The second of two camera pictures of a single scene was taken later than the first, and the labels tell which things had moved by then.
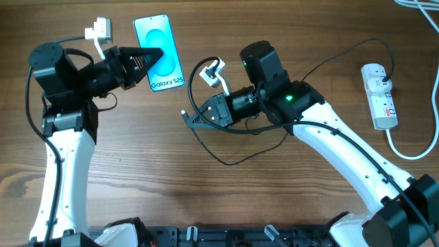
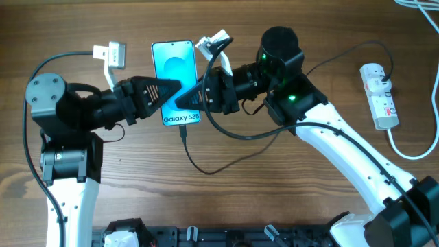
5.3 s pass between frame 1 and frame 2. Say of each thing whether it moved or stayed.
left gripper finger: moved
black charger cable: moved
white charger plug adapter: stayed
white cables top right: stayed
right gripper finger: moved
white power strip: stayed
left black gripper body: moved
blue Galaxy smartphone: moved
